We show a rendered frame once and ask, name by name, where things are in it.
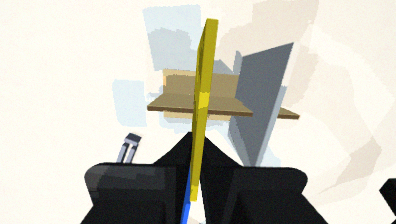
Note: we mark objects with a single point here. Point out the tan notched board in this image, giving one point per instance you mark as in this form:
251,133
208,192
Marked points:
177,99

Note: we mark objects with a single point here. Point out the blue flat board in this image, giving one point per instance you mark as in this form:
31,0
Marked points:
187,203

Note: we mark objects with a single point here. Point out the yellow board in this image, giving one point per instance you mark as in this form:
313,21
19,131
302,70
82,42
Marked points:
204,70

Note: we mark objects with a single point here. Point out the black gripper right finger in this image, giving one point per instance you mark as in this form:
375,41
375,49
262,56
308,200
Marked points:
221,178

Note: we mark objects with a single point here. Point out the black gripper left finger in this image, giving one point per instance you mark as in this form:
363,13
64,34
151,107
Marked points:
164,180

